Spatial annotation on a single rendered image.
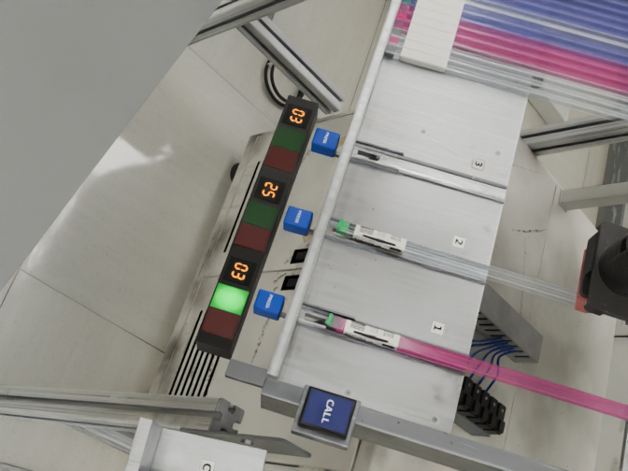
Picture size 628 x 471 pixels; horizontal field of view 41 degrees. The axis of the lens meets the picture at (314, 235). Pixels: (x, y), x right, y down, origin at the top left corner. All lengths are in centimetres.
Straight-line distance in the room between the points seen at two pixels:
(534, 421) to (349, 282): 69
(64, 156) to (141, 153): 81
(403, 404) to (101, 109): 45
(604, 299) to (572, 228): 83
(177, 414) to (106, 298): 64
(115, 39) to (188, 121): 84
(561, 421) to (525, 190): 43
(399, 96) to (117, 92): 35
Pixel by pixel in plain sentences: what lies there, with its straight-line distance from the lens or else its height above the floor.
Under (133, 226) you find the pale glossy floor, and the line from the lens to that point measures 168.
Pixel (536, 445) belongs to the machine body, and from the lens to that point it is 157.
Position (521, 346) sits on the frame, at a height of 66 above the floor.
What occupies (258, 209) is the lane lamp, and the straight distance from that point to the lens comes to 100.
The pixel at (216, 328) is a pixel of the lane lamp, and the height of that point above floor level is 65.
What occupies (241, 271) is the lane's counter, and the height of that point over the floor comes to 66.
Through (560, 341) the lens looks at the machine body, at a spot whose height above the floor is 62.
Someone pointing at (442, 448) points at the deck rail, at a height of 86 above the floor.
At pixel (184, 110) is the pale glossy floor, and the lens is 181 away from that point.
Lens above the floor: 137
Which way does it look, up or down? 43 degrees down
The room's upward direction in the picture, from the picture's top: 83 degrees clockwise
